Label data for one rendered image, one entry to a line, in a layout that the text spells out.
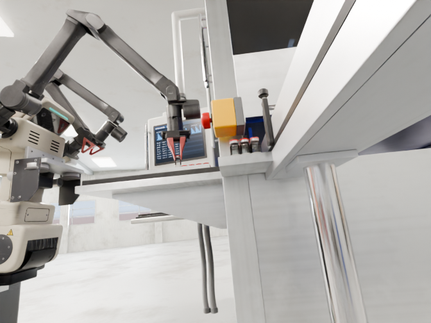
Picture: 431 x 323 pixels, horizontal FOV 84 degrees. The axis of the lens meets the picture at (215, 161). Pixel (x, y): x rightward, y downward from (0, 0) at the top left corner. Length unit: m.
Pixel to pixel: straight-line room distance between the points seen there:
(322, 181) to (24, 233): 1.01
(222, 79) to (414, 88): 0.54
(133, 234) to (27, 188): 10.16
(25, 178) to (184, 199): 0.63
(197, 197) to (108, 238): 10.68
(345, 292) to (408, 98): 0.27
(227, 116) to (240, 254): 0.32
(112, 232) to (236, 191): 10.78
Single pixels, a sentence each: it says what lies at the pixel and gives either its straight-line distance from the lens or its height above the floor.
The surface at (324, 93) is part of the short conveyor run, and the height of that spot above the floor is 0.85.
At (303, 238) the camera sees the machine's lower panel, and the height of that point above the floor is 0.70.
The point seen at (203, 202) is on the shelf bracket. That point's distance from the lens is 0.71.
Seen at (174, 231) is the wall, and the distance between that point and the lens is 11.14.
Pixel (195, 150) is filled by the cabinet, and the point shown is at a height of 1.24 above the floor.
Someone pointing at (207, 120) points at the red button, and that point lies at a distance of 0.58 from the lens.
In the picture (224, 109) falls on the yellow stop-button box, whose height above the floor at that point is 1.00.
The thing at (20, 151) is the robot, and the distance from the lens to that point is 1.23.
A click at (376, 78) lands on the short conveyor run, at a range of 0.21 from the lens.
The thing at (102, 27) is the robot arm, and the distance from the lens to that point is 1.07.
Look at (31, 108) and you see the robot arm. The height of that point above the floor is 1.21.
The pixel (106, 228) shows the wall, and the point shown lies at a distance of 11.35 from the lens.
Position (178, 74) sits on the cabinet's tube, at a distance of 2.05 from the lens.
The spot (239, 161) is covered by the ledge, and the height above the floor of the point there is 0.87.
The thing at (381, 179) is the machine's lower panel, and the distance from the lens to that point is 0.70.
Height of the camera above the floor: 0.76
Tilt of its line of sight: 13 degrees up
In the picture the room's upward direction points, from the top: 5 degrees counter-clockwise
